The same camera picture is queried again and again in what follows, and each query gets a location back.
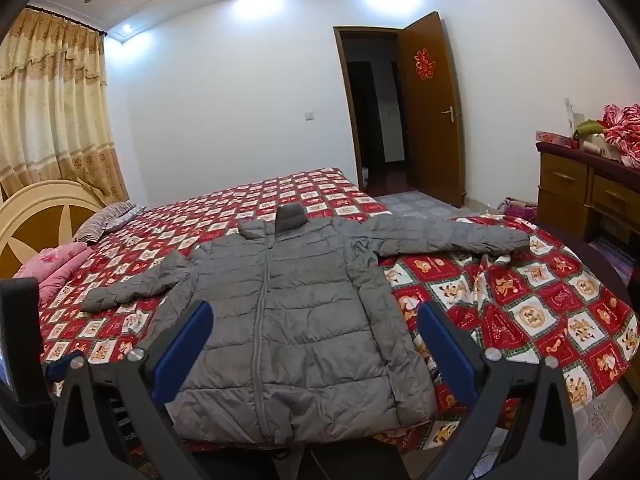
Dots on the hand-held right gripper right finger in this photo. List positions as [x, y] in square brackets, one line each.
[440, 345]

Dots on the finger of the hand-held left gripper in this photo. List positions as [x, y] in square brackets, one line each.
[57, 368]

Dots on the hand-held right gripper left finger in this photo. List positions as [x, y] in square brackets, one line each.
[192, 340]

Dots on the grey puffer jacket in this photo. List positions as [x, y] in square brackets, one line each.
[310, 320]

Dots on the pink quilt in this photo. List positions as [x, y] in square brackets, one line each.
[55, 265]

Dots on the cream wooden bed headboard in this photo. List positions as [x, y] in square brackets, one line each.
[30, 225]

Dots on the red bear printed blanket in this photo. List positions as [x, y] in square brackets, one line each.
[525, 300]

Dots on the striped pillow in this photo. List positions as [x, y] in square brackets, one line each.
[105, 220]

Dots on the pink bundle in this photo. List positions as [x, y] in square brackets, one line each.
[517, 207]

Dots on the dark maroon bed base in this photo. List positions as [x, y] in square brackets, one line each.
[600, 265]

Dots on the small white box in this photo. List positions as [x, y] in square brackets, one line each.
[365, 176]

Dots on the wooden dresser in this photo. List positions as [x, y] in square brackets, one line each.
[565, 195]

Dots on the brown wooden door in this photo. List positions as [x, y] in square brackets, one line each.
[430, 135]

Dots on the beige patterned curtain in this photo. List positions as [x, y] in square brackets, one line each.
[50, 110]

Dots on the flat pink box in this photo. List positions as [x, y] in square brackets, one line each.
[555, 138]

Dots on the green cloth item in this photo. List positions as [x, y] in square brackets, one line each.
[590, 127]

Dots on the white paper sheet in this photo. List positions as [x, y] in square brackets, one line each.
[571, 112]

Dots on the red paper door decoration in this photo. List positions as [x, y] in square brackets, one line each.
[423, 64]

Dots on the red patterned cloth pile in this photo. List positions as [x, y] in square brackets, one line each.
[622, 130]

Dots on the dark curtain rod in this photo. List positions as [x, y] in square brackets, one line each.
[75, 21]

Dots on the round ceiling light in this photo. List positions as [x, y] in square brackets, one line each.
[127, 27]

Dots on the brown door frame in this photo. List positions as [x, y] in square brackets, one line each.
[342, 110]

